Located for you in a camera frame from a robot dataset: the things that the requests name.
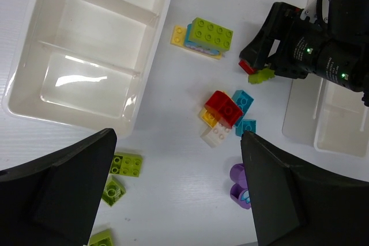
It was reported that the white lego brick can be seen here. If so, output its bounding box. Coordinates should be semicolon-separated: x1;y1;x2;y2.
201;123;232;148

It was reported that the yellow small lego brick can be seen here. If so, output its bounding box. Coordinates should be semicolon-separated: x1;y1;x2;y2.
199;108;218;128

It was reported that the small green lego brick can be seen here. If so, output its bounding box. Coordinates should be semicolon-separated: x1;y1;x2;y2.
248;67;275;85

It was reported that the green 2x3 lego brick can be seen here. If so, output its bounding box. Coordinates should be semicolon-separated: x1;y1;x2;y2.
110;153;144;177

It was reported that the purple flower lego box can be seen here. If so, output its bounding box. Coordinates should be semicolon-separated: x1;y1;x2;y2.
229;164;251;210

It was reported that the green sloped lego brick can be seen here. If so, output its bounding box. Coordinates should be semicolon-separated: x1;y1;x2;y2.
101;176;126;207

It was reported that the green 2x4 lego brick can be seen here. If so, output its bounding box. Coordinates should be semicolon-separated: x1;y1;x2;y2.
190;17;233;52

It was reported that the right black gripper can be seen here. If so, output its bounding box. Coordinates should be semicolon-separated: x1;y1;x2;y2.
239;0;368;92

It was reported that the teal 2x2 lego brick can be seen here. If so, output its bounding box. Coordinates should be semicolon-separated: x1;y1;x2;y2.
235;119;257;137

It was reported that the left white divided bin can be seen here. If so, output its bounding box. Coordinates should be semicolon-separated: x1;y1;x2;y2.
3;0;171;137

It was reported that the white divided bin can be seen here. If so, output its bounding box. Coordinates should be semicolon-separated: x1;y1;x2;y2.
3;0;171;137
282;74;368;157

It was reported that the right white divided bin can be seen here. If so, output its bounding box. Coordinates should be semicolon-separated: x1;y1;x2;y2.
282;74;368;157

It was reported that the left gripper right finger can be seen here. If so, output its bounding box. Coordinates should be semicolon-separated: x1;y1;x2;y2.
241;131;368;245

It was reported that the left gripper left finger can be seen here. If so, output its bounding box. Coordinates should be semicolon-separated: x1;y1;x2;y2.
1;128;117;245

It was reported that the teal 2x4 lego brick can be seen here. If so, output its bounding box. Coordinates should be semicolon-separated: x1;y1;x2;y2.
232;90;254;127

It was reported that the teal printed lego brick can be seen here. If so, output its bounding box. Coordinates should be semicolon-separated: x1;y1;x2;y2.
183;24;221;56

